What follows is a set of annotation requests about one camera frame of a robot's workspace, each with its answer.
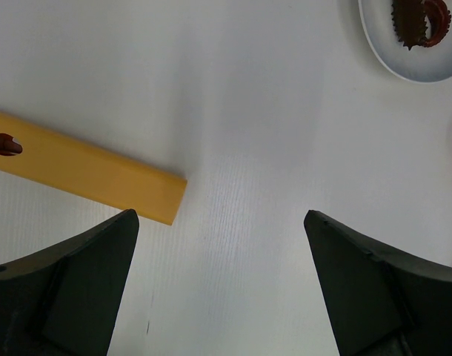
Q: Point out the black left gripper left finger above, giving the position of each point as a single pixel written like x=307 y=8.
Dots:
x=64 y=299

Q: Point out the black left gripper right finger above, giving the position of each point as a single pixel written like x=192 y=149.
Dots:
x=380 y=300

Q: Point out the dark brown sea cucumber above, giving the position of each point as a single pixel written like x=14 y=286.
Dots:
x=420 y=23

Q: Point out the yellow rectangular block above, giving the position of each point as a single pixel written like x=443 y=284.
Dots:
x=35 y=153

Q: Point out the white oval plate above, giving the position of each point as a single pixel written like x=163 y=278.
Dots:
x=420 y=65

